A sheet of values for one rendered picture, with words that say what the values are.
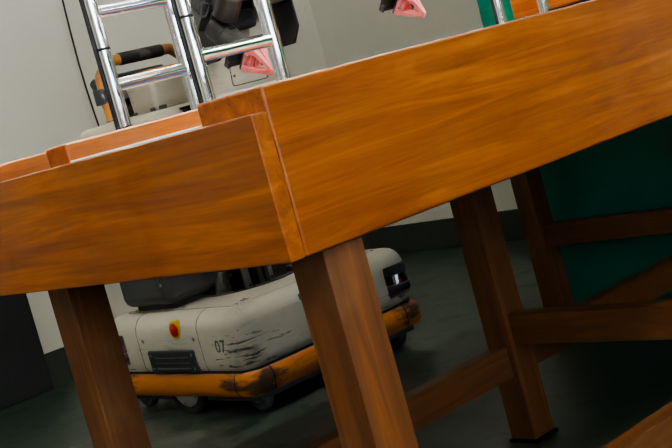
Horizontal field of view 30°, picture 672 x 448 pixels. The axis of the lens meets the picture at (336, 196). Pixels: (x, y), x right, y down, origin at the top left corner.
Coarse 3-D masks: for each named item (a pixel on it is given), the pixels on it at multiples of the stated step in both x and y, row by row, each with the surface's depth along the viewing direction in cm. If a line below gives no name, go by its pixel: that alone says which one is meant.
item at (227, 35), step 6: (228, 30) 277; (234, 30) 277; (222, 36) 277; (228, 36) 276; (234, 36) 276; (240, 36) 275; (246, 36) 276; (252, 36) 276; (222, 42) 277; (240, 54) 276; (228, 60) 274; (234, 60) 276; (240, 60) 276; (228, 66) 274
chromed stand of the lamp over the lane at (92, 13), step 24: (144, 0) 207; (168, 0) 210; (96, 24) 201; (168, 24) 211; (96, 48) 201; (144, 72) 206; (168, 72) 209; (120, 96) 202; (192, 96) 212; (120, 120) 202
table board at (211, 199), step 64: (256, 128) 128; (0, 192) 172; (64, 192) 160; (128, 192) 149; (192, 192) 139; (256, 192) 131; (0, 256) 177; (64, 256) 164; (128, 256) 152; (192, 256) 142; (256, 256) 133
